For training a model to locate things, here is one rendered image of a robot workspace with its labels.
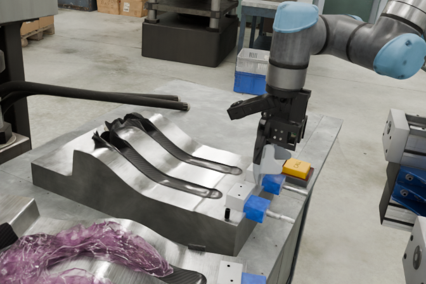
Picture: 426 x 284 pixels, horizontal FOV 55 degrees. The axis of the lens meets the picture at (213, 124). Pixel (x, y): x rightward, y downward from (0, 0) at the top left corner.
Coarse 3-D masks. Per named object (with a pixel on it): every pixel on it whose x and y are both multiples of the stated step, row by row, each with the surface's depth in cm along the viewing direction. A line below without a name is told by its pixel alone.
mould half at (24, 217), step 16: (0, 208) 69; (16, 208) 70; (32, 208) 72; (16, 224) 67; (32, 224) 72; (48, 224) 72; (64, 224) 72; (128, 224) 70; (160, 240) 71; (80, 256) 63; (176, 256) 70; (192, 256) 71; (208, 256) 71; (224, 256) 71; (96, 272) 60; (112, 272) 61; (128, 272) 62; (208, 272) 68
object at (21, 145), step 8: (16, 136) 119; (24, 136) 119; (16, 144) 115; (24, 144) 118; (0, 152) 111; (8, 152) 113; (16, 152) 116; (24, 152) 118; (0, 160) 111; (8, 160) 114
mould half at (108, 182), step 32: (96, 128) 111; (128, 128) 96; (160, 128) 100; (64, 160) 95; (96, 160) 83; (160, 160) 92; (224, 160) 96; (64, 192) 91; (96, 192) 87; (128, 192) 83; (160, 192) 82; (224, 192) 83; (256, 192) 84; (160, 224) 82; (192, 224) 78; (224, 224) 75; (256, 224) 89
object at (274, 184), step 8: (248, 168) 88; (248, 176) 87; (264, 176) 88; (272, 176) 88; (280, 176) 88; (264, 184) 87; (272, 184) 86; (280, 184) 85; (288, 184) 87; (272, 192) 87; (296, 192) 86; (304, 192) 85
